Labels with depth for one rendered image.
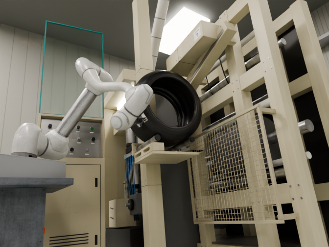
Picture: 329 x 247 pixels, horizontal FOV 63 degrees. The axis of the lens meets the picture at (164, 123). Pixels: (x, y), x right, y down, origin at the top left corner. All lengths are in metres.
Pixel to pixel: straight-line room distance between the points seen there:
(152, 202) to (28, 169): 0.93
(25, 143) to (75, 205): 0.69
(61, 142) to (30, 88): 3.09
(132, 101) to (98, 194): 1.13
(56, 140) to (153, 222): 0.94
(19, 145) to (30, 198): 0.34
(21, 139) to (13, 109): 2.95
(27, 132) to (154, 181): 0.99
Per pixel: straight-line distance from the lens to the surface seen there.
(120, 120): 1.42
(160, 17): 3.11
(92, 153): 2.46
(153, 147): 1.81
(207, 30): 2.19
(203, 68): 2.33
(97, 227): 2.36
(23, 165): 1.76
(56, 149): 2.04
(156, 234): 2.17
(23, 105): 4.91
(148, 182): 2.16
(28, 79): 5.12
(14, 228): 1.81
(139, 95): 1.42
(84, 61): 1.89
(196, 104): 2.09
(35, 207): 1.82
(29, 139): 1.93
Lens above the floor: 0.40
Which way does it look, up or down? 18 degrees up
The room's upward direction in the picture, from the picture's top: 5 degrees counter-clockwise
